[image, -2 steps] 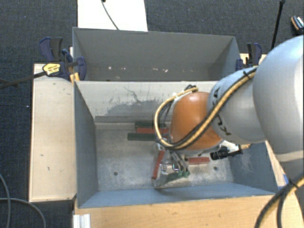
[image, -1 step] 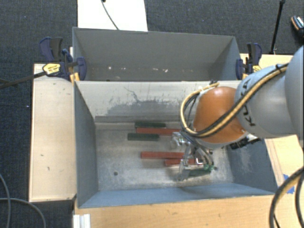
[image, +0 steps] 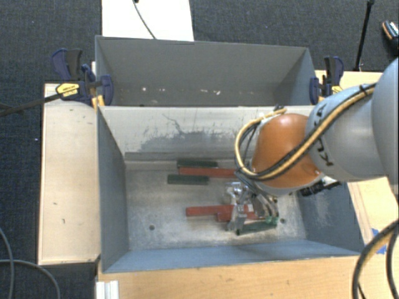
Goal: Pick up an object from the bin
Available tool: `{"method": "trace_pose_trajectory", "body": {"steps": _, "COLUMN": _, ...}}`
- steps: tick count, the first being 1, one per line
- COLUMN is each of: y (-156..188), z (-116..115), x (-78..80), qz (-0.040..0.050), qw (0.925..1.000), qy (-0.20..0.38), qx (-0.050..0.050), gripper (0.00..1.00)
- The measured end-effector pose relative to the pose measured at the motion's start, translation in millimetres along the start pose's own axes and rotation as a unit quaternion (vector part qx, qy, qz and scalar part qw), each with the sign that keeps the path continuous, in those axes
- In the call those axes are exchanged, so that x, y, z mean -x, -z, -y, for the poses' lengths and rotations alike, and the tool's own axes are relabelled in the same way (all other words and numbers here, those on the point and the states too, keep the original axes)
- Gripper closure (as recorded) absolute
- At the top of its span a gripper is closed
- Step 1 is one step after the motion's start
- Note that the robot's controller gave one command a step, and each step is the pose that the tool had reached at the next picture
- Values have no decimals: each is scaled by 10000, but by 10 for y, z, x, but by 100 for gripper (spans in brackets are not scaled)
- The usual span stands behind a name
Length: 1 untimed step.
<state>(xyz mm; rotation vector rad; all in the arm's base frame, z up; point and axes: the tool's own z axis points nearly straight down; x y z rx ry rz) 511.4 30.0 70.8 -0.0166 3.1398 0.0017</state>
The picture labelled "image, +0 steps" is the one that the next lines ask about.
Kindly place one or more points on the grey metal bin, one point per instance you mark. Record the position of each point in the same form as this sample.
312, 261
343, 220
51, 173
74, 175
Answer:
174, 207

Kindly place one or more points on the red-brown flat block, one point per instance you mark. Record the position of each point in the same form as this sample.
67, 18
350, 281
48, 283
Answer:
205, 211
205, 172

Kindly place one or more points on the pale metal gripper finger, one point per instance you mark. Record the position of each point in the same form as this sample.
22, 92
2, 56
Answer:
232, 222
241, 221

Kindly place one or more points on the dark green flat block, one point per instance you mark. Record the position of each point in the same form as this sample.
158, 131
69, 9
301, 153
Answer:
187, 179
257, 226
196, 163

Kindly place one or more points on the pale wood board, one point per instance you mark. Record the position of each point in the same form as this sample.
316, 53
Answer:
67, 179

